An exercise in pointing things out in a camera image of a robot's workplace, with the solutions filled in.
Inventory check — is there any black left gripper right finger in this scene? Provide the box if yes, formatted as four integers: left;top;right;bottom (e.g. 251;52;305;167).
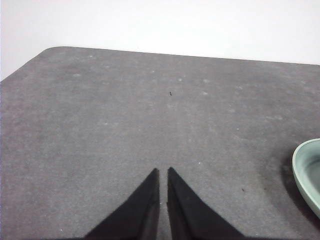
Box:
166;166;248;240

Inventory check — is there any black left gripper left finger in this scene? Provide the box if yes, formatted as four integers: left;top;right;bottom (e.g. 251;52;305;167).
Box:
83;167;161;240

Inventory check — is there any green round plate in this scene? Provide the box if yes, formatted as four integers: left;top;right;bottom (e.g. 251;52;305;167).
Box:
291;138;320;220

